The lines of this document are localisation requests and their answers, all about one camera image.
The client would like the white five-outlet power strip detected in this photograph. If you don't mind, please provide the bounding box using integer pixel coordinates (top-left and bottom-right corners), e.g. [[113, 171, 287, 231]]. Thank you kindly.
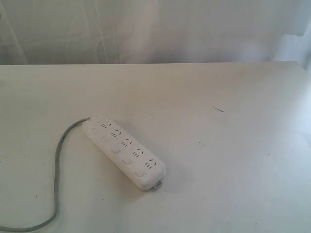
[[82, 115, 166, 191]]

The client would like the white backdrop curtain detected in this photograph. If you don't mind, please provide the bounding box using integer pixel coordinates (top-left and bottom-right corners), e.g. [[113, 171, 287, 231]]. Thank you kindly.
[[0, 0, 311, 65]]

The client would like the grey power cable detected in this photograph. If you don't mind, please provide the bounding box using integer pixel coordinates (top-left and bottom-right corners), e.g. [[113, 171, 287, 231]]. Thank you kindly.
[[0, 117, 91, 233]]

